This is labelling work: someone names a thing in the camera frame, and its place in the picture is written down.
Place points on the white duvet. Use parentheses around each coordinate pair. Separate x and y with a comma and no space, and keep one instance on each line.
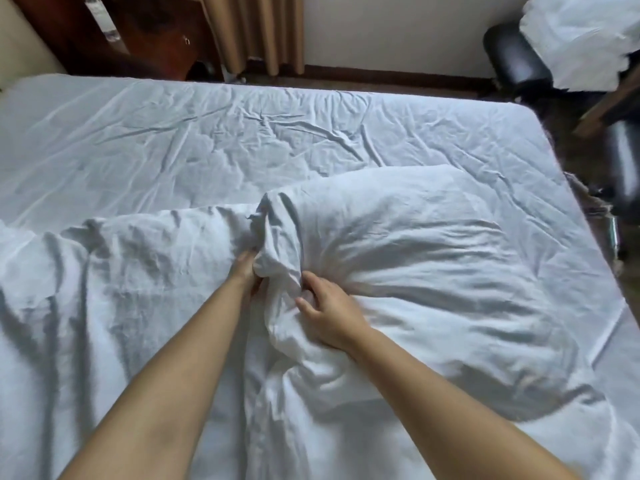
(425,269)

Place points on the person's right forearm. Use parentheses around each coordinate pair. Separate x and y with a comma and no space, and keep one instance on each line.
(460,409)

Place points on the person's right hand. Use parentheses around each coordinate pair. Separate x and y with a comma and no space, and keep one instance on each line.
(335,317)

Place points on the person's left forearm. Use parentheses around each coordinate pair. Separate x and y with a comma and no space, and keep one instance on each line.
(165,384)

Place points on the wooden nightstand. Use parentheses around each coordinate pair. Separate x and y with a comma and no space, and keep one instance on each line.
(160,39)

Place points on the beige curtain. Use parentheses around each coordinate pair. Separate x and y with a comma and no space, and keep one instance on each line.
(255,29)

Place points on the white bed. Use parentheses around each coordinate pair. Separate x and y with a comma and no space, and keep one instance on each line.
(250,134)

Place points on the white bedding bundle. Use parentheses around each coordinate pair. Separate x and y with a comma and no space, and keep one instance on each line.
(580,34)

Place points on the black office chair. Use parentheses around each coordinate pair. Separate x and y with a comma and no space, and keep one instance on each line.
(625,164)
(517,54)

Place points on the person's left hand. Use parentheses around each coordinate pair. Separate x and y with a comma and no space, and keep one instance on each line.
(245,274)

